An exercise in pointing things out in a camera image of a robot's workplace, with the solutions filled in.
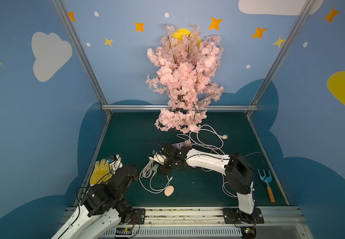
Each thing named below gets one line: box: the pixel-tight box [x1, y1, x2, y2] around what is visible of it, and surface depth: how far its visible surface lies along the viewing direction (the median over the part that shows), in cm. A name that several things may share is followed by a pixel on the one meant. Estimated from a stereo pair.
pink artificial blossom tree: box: [145, 21, 224, 134], surface depth 78 cm
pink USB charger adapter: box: [184, 139, 192, 147], surface depth 98 cm
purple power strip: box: [171, 141, 193, 150], surface depth 101 cm
